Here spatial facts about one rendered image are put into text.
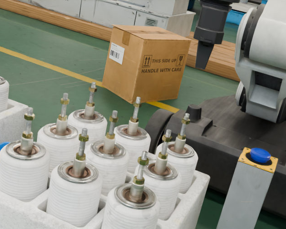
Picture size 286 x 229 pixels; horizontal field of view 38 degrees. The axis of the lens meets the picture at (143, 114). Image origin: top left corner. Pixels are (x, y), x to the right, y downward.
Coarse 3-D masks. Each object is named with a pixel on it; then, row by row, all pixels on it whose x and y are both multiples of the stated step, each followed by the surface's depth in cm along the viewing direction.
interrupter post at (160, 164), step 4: (156, 160) 82; (160, 160) 81; (164, 160) 81; (156, 164) 82; (160, 164) 81; (164, 164) 81; (156, 168) 82; (160, 168) 82; (164, 168) 82; (160, 172) 82
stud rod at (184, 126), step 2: (186, 114) 90; (188, 114) 90; (184, 116) 90; (186, 116) 90; (188, 116) 90; (184, 118) 90; (186, 118) 90; (182, 124) 91; (184, 124) 90; (186, 124) 91; (182, 126) 91; (184, 126) 91; (186, 126) 91; (182, 128) 91; (184, 128) 91; (182, 130) 91; (184, 130) 91; (180, 132) 92; (182, 132) 91; (184, 132) 91; (180, 134) 92; (182, 134) 91
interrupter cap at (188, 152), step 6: (162, 144) 93; (168, 144) 94; (186, 144) 96; (168, 150) 91; (186, 150) 94; (192, 150) 94; (174, 156) 90; (180, 156) 90; (186, 156) 90; (192, 156) 91
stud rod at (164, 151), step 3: (168, 129) 80; (168, 132) 79; (165, 135) 80; (168, 135) 80; (165, 144) 80; (165, 147) 81; (162, 150) 81; (165, 150) 81; (162, 153) 81; (165, 153) 81
